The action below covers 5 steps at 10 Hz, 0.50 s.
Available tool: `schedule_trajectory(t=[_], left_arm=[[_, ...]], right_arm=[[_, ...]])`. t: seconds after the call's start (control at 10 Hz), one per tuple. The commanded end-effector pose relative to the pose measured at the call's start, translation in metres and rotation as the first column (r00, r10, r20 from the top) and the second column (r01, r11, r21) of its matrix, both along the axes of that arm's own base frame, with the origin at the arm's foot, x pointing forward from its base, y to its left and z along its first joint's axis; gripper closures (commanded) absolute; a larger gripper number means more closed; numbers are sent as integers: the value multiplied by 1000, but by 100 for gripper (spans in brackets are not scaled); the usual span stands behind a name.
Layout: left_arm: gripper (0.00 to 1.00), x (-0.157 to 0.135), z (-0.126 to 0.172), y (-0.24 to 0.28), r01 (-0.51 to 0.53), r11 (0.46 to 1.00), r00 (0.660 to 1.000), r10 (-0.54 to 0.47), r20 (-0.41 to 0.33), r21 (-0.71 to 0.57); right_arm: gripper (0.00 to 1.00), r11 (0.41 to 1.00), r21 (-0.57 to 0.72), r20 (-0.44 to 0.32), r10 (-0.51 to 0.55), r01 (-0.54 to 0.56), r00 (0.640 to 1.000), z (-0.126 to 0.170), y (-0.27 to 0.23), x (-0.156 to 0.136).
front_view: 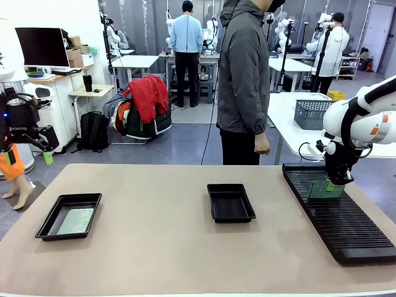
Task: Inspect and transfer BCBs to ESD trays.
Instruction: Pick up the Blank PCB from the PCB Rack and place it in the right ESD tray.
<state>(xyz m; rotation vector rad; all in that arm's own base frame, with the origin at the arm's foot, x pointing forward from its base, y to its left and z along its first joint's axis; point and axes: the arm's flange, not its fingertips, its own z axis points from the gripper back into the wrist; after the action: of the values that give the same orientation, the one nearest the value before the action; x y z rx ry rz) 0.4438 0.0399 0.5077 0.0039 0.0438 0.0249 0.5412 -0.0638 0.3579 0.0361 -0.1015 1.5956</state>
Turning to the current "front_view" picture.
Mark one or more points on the small wooden desk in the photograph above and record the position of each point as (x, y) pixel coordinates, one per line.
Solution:
(96, 90)

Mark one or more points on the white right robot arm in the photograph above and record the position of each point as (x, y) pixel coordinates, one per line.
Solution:
(337, 119)

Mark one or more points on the black ESD tray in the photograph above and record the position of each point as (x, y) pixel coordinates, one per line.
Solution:
(62, 237)
(230, 204)

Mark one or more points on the grey mesh plastic basket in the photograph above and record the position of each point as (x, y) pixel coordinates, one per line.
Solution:
(309, 116)

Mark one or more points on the beige mannequin legs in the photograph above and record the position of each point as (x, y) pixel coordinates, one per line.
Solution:
(23, 191)

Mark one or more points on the small cardboard box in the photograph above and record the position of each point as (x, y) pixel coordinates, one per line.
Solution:
(75, 41)

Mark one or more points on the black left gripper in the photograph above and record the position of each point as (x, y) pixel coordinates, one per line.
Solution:
(18, 120)

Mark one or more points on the black tumbler cup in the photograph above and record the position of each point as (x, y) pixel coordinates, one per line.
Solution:
(88, 83)

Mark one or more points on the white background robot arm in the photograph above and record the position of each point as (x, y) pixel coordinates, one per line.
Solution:
(283, 29)
(211, 34)
(169, 31)

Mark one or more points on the dark green duffel bag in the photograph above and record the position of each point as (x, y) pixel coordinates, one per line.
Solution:
(161, 123)

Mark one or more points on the black keyboard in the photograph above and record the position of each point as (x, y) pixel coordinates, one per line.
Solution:
(66, 71)

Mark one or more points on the person's right hand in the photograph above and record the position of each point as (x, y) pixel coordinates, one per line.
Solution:
(262, 145)

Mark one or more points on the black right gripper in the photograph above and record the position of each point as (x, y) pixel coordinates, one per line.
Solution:
(340, 167)

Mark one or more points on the white work table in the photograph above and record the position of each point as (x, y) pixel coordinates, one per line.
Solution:
(134, 62)

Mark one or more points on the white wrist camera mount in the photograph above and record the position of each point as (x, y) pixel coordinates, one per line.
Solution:
(43, 92)

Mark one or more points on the grey stool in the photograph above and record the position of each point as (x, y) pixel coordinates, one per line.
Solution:
(206, 91)

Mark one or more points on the orange garment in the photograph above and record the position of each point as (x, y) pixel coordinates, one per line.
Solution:
(15, 170)

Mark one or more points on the large white side table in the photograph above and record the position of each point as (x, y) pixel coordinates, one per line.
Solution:
(284, 123)

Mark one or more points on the red jacket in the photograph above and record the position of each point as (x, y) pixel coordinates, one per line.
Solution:
(145, 96)

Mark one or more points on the yellow plastic bin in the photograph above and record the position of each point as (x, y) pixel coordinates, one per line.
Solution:
(337, 96)

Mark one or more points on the man in light blue shirt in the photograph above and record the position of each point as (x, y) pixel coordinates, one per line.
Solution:
(187, 34)

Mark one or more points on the black slotted board rack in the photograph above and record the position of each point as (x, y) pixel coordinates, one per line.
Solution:
(340, 222)

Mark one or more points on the black backpack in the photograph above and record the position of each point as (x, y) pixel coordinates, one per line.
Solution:
(94, 131)

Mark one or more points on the green bowl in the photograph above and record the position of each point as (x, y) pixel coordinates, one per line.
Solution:
(35, 74)

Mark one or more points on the black computer monitor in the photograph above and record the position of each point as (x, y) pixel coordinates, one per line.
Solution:
(43, 46)

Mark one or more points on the grey mannequin base plate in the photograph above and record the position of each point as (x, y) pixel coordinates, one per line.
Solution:
(38, 188)

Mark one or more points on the person in white coat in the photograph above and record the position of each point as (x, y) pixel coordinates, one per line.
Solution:
(332, 52)

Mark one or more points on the white storage shelf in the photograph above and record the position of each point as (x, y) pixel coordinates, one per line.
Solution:
(349, 68)

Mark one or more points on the person in grey hooded jacket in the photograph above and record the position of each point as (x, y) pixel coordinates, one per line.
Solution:
(241, 68)

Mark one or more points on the person's right forearm grey sleeve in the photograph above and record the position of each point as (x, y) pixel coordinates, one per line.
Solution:
(258, 117)

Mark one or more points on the green circuit board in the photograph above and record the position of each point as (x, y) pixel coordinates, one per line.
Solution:
(75, 221)
(318, 190)

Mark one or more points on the black tripod stand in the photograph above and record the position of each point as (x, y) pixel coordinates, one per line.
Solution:
(284, 62)

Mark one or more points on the seated person in grey top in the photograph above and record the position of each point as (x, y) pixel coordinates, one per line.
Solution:
(117, 37)

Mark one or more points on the grey backpack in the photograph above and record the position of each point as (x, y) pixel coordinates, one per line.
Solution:
(113, 108)

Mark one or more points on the white cylindrical air purifier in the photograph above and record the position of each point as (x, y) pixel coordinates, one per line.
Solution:
(28, 161)

